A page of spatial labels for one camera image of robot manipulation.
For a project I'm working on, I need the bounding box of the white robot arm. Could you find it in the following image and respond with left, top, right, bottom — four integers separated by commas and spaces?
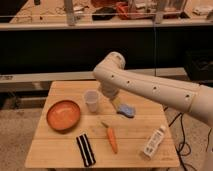
93, 52, 213, 129

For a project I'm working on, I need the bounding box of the blue sponge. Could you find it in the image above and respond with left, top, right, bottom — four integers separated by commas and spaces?
117, 104, 135, 118

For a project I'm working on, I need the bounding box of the clear plastic cup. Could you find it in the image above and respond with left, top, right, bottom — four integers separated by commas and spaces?
83, 89, 99, 113

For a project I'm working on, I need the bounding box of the orange carrot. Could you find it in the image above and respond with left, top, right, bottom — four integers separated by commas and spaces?
102, 123, 118, 154

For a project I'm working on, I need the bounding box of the wooden table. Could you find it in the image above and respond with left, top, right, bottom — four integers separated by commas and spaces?
25, 81, 179, 168

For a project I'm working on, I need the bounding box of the orange bowl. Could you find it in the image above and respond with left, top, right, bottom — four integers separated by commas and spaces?
46, 100, 81, 131

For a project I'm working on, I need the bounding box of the white bottle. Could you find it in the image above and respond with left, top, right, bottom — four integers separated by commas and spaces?
143, 125, 166, 158

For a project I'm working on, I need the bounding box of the black white striped cloth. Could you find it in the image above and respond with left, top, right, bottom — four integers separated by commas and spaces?
76, 134, 96, 167

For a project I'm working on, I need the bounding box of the black object on shelf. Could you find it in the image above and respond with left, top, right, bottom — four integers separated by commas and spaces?
92, 7, 116, 21

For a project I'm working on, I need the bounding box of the orange object on shelf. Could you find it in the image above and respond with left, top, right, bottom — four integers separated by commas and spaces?
116, 2, 136, 20

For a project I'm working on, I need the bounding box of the black cable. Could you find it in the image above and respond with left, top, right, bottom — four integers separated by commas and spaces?
163, 105, 213, 171

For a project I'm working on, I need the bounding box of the metal shelf post right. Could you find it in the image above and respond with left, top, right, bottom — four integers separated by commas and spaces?
154, 0, 167, 24

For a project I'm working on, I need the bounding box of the metal shelf post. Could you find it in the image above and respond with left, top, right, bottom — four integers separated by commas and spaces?
154, 0, 167, 24
64, 0, 75, 26

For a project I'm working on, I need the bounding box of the metal shelf post left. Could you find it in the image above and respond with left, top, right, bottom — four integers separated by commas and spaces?
64, 0, 75, 26

